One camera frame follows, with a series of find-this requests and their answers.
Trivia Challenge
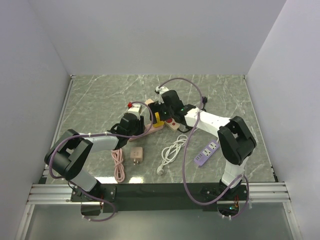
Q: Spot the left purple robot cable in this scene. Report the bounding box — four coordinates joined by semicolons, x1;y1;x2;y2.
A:
48;100;155;223

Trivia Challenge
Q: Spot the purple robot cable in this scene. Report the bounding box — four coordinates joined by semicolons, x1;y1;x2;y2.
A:
156;77;251;220
48;100;155;223

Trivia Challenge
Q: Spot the yellow cube socket adapter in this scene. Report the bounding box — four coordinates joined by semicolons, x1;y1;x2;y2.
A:
153;112;165;128

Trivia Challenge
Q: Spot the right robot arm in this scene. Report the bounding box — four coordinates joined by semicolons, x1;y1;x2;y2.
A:
149;86;257;200

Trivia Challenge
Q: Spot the white coiled power cable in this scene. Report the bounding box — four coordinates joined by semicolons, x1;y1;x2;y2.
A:
156;133;189;176

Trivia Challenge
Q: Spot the black power cable with plug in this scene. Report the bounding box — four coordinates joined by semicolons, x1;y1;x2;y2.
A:
178;96;210;133

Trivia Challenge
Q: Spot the purple power strip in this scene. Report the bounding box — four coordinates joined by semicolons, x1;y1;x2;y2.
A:
194;140;220;167

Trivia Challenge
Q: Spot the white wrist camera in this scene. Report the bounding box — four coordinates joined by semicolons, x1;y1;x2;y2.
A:
127;102;142;119
155;86;169;104

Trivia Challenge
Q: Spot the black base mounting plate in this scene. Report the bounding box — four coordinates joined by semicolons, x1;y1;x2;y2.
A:
70;182;248;212

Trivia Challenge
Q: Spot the beige red power strip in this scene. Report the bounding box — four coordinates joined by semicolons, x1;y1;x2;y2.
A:
144;98;181;132

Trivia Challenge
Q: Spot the pink coiled cable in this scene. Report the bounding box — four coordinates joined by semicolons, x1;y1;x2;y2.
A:
110;147;127;184

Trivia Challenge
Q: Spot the pink cube adapter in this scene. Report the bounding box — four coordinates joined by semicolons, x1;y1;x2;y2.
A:
130;147;143;165

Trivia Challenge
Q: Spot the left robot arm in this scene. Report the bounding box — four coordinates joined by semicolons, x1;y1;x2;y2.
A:
44;113;145;201

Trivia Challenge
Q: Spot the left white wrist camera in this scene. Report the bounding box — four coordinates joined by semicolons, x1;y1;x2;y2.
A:
127;102;142;119

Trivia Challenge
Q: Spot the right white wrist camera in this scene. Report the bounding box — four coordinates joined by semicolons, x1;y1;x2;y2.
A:
155;86;169;104

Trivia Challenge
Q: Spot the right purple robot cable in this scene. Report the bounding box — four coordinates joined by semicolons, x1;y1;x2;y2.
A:
156;77;251;220

